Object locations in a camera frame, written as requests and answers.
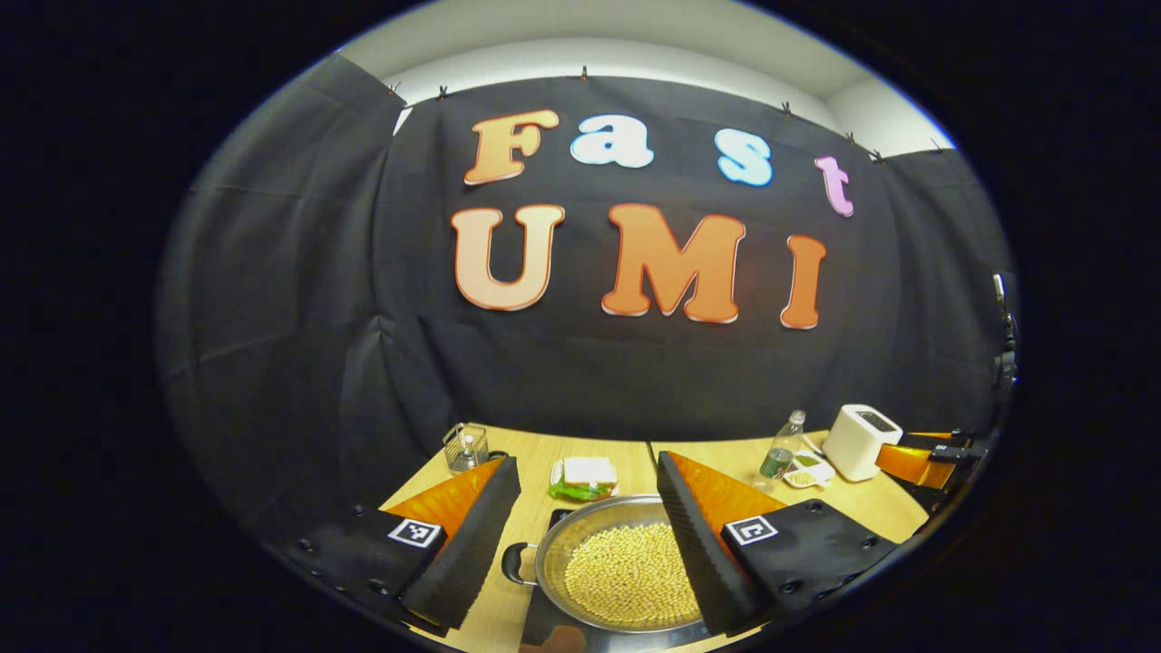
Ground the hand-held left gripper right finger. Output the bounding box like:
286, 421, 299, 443
655, 451, 899, 636

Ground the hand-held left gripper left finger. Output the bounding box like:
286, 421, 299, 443
290, 455, 522, 636

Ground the steel pot with soybeans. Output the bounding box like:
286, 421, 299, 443
501, 494, 727, 636

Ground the black induction cooktop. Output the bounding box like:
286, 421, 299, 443
519, 508, 727, 653

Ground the white toaster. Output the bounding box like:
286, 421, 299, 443
822, 404, 904, 482

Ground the metal mesh holder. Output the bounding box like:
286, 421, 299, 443
443, 423, 491, 474

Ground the white divided dish of beans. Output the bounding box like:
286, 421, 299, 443
784, 451, 836, 490

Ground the clear plastic water bottle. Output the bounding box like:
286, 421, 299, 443
758, 409, 807, 492

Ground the sandwich on white plate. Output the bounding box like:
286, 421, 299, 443
549, 456, 620, 502

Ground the row of black cloth clips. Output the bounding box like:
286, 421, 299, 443
385, 65, 944, 164

